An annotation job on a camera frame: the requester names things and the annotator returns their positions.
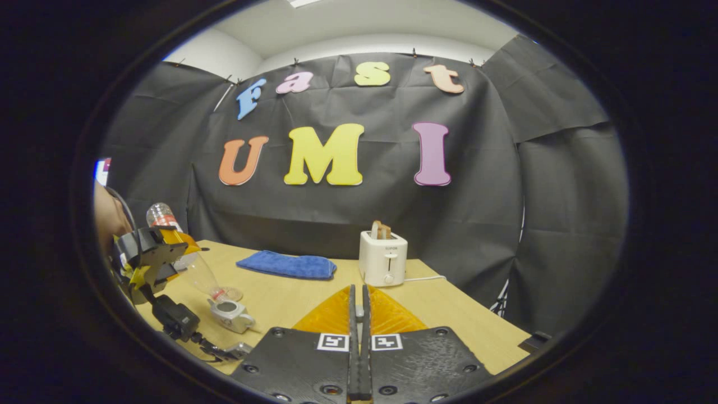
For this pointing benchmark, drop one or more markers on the blue towel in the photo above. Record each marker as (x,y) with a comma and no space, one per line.
(289,265)

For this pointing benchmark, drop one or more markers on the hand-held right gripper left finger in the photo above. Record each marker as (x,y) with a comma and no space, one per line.
(297,365)

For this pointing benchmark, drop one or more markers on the white teacup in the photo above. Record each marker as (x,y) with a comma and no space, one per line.
(230,315)

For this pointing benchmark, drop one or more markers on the clear plastic water bottle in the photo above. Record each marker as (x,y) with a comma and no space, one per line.
(196,269)

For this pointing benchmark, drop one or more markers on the bread slice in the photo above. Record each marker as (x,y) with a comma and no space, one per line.
(380,230)

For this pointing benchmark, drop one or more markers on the ceiling light panel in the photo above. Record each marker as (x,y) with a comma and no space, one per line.
(305,2)

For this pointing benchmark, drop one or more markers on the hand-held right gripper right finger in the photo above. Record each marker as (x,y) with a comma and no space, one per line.
(420,365)

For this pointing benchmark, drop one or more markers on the white toaster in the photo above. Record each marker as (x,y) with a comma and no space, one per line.
(383,261)

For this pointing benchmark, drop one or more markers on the computer monitor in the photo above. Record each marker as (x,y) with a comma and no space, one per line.
(102,171)

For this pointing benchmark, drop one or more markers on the black backdrop cloth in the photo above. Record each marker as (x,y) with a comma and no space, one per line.
(477,196)

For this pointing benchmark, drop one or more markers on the white teacup lid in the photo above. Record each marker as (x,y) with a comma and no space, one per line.
(359,314)

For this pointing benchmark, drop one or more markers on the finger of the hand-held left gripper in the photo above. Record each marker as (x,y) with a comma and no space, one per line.
(157,244)
(151,276)

